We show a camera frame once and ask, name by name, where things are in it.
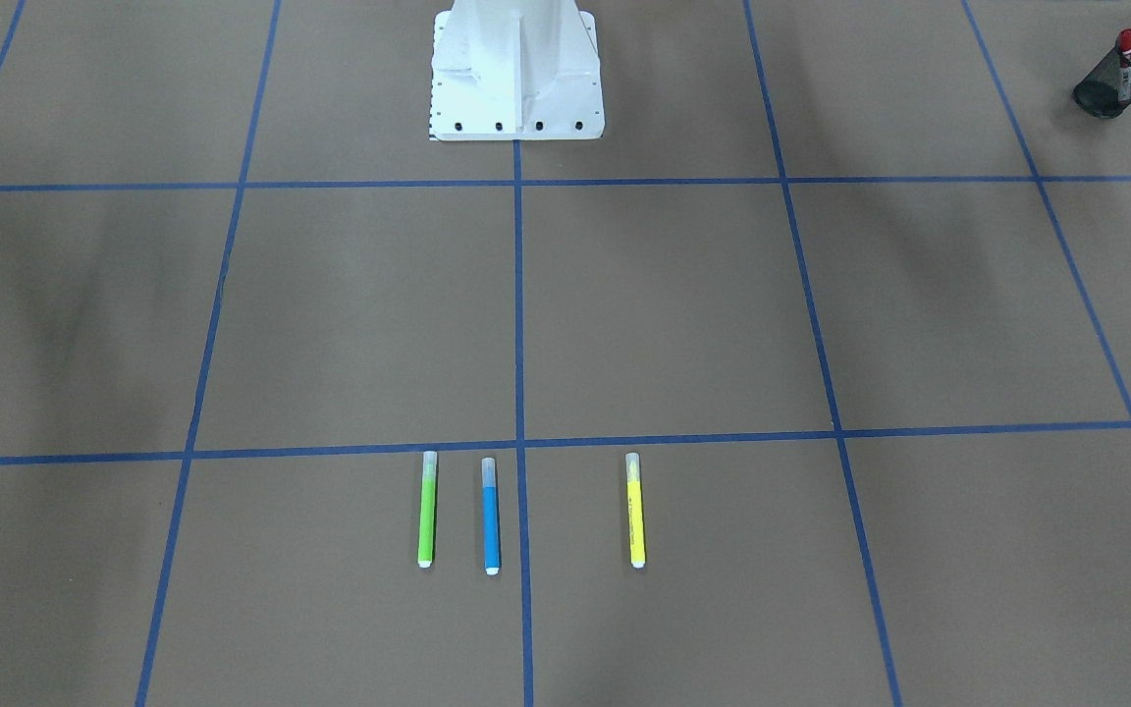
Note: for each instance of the blue marker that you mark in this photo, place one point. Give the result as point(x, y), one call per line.
point(490, 505)

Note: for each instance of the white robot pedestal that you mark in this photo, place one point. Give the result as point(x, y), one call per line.
point(516, 70)

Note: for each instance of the yellow marker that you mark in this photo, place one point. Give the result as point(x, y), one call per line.
point(635, 514)

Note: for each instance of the green marker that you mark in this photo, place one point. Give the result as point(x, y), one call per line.
point(427, 511)

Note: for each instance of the black mesh pen cup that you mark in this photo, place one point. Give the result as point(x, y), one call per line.
point(1105, 92)

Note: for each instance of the red marker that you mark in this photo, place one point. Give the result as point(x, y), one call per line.
point(1123, 51)

